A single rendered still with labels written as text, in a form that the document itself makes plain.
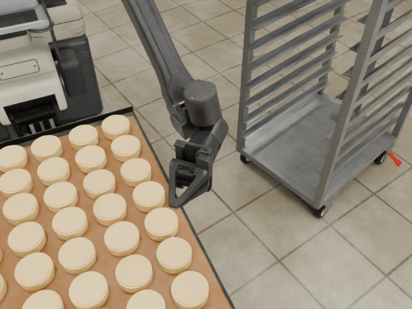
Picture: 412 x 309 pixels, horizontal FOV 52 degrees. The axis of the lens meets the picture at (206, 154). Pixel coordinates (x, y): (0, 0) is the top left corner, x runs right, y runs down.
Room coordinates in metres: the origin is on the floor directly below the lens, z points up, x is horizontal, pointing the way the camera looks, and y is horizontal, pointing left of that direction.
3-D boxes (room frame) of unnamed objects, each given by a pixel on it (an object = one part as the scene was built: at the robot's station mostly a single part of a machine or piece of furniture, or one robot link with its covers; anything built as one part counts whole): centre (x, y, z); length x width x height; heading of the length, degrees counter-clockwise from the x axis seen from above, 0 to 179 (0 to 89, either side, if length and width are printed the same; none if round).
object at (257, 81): (1.60, -0.41, 0.51); 0.64 x 0.03 x 0.03; 132
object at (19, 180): (0.44, 0.31, 1.02); 0.05 x 0.05 x 0.02
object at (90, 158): (0.50, 0.20, 1.02); 0.05 x 0.05 x 0.02
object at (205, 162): (0.45, 0.04, 1.01); 0.09 x 0.07 x 0.07; 160
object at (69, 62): (1.23, 0.57, 0.61); 0.28 x 0.27 x 0.25; 115
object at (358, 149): (1.31, -0.67, 0.24); 0.64 x 0.03 x 0.03; 132
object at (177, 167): (0.45, 0.04, 0.99); 0.09 x 0.07 x 0.07; 160
